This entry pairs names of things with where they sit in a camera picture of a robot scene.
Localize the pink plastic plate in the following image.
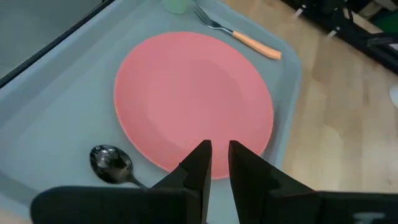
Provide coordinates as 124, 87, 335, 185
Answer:
113, 30, 275, 180

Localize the dark metal spoon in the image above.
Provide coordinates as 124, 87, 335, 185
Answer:
89, 144, 149, 190

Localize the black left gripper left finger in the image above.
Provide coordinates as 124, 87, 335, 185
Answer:
30, 139, 213, 224

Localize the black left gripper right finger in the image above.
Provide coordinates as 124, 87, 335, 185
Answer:
228, 139, 398, 224

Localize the grey plastic tray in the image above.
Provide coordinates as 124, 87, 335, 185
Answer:
0, 0, 302, 224

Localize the fork with orange handle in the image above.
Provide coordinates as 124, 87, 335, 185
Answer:
192, 3, 282, 61

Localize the light green plastic cup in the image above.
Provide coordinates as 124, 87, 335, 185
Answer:
162, 0, 191, 15

